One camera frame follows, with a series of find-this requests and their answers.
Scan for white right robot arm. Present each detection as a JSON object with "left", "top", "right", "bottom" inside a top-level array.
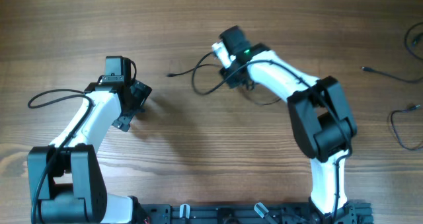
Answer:
[{"left": 212, "top": 26, "right": 357, "bottom": 223}]

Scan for black left camera cable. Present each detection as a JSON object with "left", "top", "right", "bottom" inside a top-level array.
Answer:
[{"left": 27, "top": 89, "right": 95, "bottom": 224}]

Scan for black cable with long plug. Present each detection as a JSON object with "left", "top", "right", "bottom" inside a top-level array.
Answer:
[{"left": 360, "top": 21, "right": 423, "bottom": 85}]

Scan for black cable with USB-A plug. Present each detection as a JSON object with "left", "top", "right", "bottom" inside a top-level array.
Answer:
[{"left": 166, "top": 63, "right": 282, "bottom": 106}]

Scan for thin black cable small plug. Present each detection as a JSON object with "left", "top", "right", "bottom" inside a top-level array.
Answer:
[{"left": 388, "top": 104, "right": 422, "bottom": 152}]

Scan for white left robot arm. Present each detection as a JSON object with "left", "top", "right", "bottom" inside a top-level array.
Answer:
[{"left": 27, "top": 56, "right": 152, "bottom": 223}]

